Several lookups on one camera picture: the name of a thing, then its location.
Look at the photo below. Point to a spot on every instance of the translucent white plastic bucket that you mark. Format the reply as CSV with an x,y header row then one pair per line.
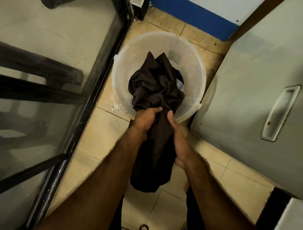
x,y
132,54

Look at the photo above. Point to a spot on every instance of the person's left forearm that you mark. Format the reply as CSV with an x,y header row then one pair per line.
x,y
94,184

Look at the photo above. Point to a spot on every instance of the light blue clothes cloth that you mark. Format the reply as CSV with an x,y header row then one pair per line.
x,y
180,85

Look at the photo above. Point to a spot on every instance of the white appliance with blue base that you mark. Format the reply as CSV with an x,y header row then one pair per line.
x,y
201,19

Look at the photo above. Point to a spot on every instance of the white washing machine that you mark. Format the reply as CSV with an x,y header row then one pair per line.
x,y
236,94

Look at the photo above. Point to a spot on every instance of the dark wooden furniture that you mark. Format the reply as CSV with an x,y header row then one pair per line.
x,y
35,75

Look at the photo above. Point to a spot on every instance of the person's right hand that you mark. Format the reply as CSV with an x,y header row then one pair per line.
x,y
184,151

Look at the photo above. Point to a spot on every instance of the black eyelet curtain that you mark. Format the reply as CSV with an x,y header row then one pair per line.
x,y
153,83

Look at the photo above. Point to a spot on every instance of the person's left hand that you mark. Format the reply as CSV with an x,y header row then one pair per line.
x,y
145,120

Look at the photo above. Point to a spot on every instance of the person's right forearm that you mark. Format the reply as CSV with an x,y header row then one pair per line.
x,y
217,196

